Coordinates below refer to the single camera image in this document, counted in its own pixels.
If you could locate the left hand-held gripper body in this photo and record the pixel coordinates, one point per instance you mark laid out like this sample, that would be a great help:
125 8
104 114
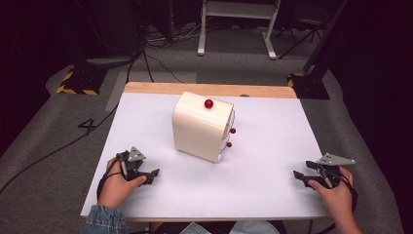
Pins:
133 165

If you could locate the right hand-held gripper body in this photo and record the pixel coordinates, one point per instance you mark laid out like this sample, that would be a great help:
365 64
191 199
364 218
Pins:
332 172

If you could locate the cream drawer cabinet red knobs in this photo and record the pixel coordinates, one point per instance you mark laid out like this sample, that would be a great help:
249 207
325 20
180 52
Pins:
198 130

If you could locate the person's right hand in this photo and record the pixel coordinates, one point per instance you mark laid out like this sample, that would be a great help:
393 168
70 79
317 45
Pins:
337 201

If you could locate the person's left hand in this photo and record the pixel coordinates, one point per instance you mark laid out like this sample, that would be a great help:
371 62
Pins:
115 190

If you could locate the white table sheet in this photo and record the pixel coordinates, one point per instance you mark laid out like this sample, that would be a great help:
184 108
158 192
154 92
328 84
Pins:
269 182

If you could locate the black stand base striped edge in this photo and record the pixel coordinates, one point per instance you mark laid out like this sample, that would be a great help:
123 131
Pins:
310 86
82 83

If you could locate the wooden table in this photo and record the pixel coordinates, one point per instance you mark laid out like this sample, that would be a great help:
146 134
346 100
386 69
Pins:
211 89

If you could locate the black tripod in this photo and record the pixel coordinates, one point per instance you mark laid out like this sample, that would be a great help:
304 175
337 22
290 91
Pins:
303 32

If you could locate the black slanted stand post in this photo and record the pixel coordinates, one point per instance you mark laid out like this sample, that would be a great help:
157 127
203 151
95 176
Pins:
324 39

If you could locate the white metal desk frame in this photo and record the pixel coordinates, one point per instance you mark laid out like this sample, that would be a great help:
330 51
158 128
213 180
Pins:
238 9

